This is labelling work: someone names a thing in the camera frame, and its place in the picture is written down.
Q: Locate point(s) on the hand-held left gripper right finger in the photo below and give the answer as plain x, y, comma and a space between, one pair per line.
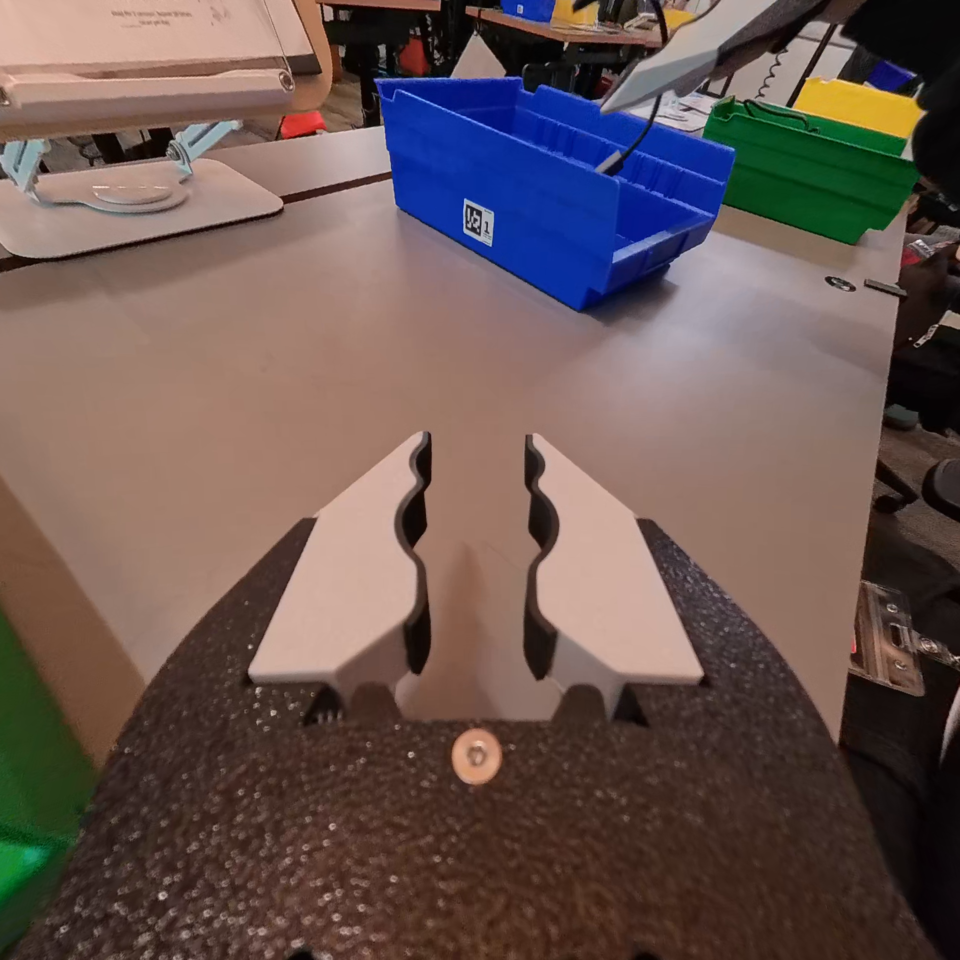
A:
607, 585

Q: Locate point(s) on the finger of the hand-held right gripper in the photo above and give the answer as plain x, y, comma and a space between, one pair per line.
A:
675, 60

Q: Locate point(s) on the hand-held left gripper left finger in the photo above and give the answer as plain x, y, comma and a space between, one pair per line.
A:
345, 585

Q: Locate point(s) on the blue plastic bin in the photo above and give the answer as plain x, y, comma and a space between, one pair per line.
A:
525, 187

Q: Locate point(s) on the grey desk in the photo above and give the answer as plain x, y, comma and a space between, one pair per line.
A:
375, 375

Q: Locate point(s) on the round desk grommet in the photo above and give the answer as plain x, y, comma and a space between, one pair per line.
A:
840, 283

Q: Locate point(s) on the green plastic bin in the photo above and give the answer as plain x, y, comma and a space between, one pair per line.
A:
802, 180
30, 750

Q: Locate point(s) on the yellow plastic bin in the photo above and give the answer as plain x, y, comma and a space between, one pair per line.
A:
855, 112

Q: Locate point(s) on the black office chair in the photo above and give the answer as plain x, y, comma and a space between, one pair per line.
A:
930, 450

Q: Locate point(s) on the wooden document stand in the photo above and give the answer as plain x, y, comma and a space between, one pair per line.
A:
150, 217

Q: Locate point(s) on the metal bracket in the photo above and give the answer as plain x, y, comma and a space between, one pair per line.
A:
889, 637

